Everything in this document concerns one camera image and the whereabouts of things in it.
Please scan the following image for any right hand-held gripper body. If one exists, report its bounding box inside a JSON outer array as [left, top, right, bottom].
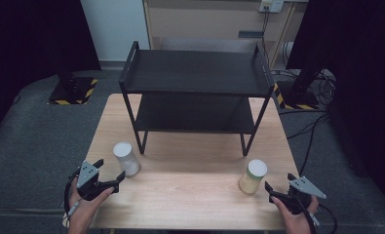
[[270, 175, 327, 215]]

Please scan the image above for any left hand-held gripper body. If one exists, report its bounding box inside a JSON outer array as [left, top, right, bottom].
[[75, 160, 121, 202]]

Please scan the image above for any white powder jar white lid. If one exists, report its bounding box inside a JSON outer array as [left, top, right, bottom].
[[112, 140, 141, 177]]

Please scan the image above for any yellow powder jar green-rimmed lid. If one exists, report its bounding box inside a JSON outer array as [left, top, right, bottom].
[[238, 158, 268, 196]]

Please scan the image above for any black two-tier shelf rack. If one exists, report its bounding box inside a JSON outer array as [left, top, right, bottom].
[[118, 40, 276, 157]]

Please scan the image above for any person's right hand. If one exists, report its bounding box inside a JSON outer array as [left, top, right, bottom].
[[269, 196, 320, 228]]

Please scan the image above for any person's left hand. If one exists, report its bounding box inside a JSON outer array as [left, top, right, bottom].
[[67, 186, 115, 226]]

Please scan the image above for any black stand with striped base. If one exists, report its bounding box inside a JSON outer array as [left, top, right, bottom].
[[273, 64, 321, 111], [47, 58, 99, 106]]

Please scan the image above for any black curtain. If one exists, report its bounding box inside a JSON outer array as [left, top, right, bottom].
[[286, 0, 385, 204], [0, 0, 102, 145]]

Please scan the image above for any beige wooden cabinet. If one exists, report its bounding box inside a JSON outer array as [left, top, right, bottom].
[[142, 0, 309, 70]]

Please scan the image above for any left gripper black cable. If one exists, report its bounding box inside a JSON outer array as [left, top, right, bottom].
[[61, 167, 83, 228]]

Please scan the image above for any tangle of floor cables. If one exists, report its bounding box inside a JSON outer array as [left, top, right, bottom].
[[271, 42, 339, 178]]

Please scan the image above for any black cable from wall socket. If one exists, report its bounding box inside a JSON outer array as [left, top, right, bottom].
[[260, 9, 274, 67]]

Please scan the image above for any white wall socket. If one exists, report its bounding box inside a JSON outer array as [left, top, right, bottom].
[[258, 0, 285, 14]]

